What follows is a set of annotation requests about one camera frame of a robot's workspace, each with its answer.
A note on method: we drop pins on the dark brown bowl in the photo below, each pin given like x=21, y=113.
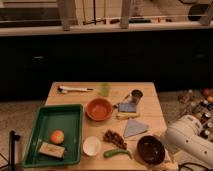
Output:
x=151, y=150

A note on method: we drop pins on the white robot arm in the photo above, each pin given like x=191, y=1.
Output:
x=184, y=134

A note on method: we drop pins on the green translucent cup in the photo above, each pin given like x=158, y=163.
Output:
x=105, y=89

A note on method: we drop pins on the orange bowl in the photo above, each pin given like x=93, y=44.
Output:
x=99, y=109

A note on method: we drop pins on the dark metal cup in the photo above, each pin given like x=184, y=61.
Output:
x=136, y=95

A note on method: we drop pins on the blue rectangular sponge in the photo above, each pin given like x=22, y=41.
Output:
x=127, y=107

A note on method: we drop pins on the yellow banana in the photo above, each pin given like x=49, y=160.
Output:
x=123, y=116

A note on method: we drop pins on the grey triangular cloth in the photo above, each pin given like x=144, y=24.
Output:
x=134, y=127

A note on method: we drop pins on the green plastic tray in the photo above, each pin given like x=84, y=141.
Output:
x=67, y=118

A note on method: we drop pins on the brown grape bunch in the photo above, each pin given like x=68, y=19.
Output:
x=115, y=138

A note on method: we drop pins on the small white bowl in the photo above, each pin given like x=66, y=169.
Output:
x=91, y=146

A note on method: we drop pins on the green cucumber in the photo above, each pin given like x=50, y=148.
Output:
x=113, y=152

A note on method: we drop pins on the red yellow apple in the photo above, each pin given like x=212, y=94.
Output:
x=57, y=137

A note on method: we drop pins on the brown rectangular sponge block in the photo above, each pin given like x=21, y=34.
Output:
x=52, y=150

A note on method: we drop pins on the black tripod stand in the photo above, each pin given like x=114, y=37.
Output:
x=10, y=161

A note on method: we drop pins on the white handled utensil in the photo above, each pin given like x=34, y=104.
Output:
x=66, y=89

